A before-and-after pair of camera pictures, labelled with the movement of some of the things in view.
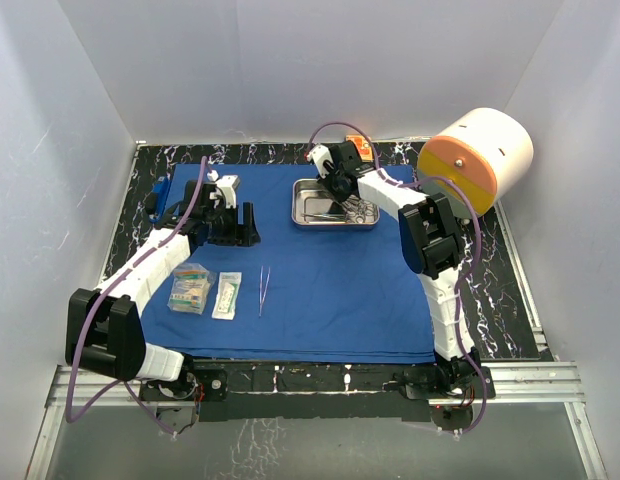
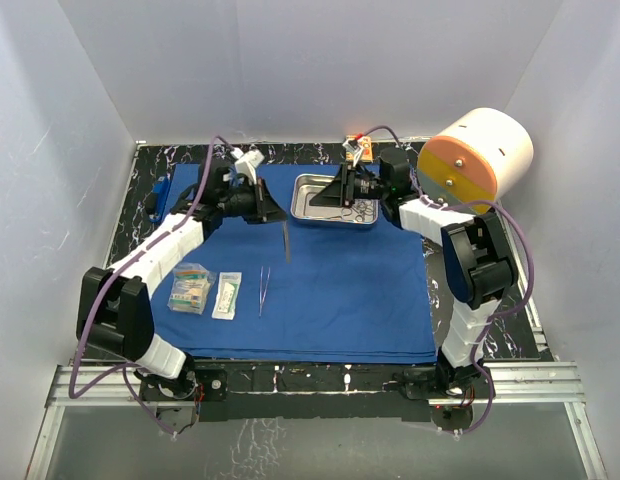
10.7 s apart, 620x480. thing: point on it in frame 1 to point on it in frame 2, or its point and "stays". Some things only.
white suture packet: [225, 305] stays
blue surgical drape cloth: [305, 295] stays
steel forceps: [260, 289] stays
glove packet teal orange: [191, 287] stays
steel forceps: [327, 216] to [286, 243]
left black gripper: [243, 235] to [266, 209]
